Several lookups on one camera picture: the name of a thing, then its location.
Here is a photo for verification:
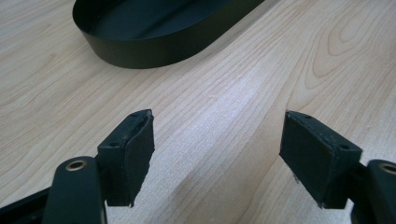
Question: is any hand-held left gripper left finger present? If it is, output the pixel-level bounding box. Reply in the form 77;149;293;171
97;108;156;208

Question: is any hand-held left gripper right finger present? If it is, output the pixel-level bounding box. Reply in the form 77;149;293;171
278;109;364;210

